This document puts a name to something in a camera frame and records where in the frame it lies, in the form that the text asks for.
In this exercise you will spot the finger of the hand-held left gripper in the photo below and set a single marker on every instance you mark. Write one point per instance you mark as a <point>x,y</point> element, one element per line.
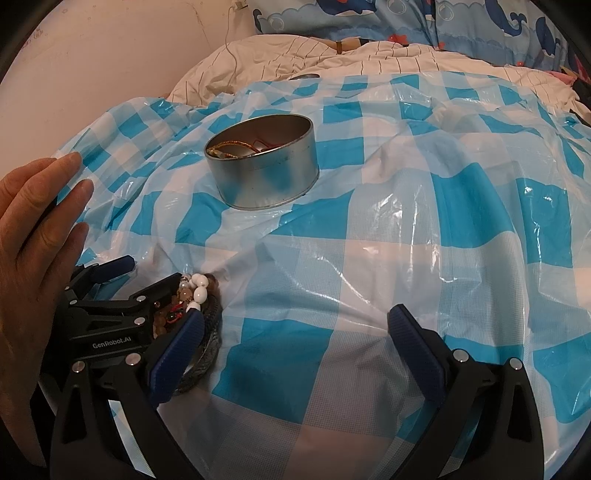
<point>113,270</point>
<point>157,290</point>

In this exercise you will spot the white striped quilt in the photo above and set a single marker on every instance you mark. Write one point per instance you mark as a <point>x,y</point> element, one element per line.
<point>369,60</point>

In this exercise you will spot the blue checkered plastic sheet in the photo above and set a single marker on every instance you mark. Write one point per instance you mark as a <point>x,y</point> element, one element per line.
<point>369,230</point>

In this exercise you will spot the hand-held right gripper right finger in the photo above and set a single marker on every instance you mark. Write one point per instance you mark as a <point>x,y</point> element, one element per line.
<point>415,355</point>

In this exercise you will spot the pink cloth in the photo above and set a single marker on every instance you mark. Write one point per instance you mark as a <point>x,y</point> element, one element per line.
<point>564,76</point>

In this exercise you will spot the whale print curtain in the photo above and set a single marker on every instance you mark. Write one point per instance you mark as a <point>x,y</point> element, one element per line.
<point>461,27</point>

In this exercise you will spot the round metal tin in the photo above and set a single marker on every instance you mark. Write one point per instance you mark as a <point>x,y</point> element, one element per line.
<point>268,180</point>

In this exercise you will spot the small metal lid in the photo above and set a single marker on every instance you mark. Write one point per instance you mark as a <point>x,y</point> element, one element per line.
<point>304,76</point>

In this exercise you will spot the tan brown-banded object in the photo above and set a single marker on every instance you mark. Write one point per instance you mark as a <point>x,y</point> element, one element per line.
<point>346,45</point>

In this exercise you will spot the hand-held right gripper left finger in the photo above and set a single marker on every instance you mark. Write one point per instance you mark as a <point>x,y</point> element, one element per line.
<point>178,355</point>

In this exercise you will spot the dark patterned bangle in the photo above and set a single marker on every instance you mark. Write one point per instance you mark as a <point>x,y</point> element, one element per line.
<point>210,346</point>

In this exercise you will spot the person's left hand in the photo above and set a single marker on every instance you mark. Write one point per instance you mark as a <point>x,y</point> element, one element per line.
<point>32,240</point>

